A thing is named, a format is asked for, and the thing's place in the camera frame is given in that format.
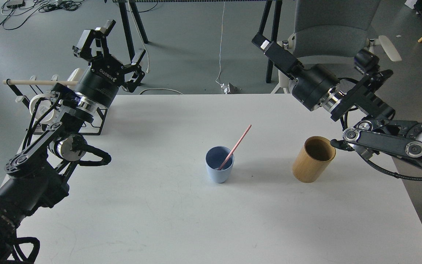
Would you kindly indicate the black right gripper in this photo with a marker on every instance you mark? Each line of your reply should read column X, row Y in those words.
column 316, row 87

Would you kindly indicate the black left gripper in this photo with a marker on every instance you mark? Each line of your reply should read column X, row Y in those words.
column 104, row 75

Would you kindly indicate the pink chopstick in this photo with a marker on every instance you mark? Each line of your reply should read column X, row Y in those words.
column 234, row 148

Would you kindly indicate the blue cup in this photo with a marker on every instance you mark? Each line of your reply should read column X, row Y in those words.
column 217, row 171

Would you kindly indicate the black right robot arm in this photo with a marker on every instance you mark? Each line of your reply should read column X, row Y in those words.
column 368, row 123

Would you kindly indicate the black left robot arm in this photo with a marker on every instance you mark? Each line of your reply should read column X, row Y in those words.
column 39, row 174

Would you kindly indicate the cream mug on rack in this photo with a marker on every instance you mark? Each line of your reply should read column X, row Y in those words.
column 76, row 74

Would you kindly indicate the grey office chair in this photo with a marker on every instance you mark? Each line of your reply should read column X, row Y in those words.
column 332, row 32

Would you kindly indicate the white power plug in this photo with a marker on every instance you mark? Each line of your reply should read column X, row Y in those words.
column 229, row 89

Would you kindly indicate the white mug on rack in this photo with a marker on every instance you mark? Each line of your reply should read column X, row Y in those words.
column 44, row 105

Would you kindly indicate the bamboo cylinder holder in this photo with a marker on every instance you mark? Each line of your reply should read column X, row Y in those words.
column 313, row 158

